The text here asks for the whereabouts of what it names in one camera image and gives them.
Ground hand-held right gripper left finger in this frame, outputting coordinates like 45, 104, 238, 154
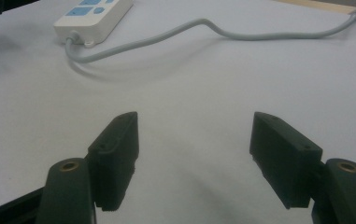
86, 111, 140, 213

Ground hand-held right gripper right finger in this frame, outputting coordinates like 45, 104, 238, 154
249, 111, 323, 210

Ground grey power strip cable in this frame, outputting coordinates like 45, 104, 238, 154
64, 0, 356, 64

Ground white power strip blue sockets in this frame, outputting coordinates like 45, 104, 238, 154
53, 0, 135, 49

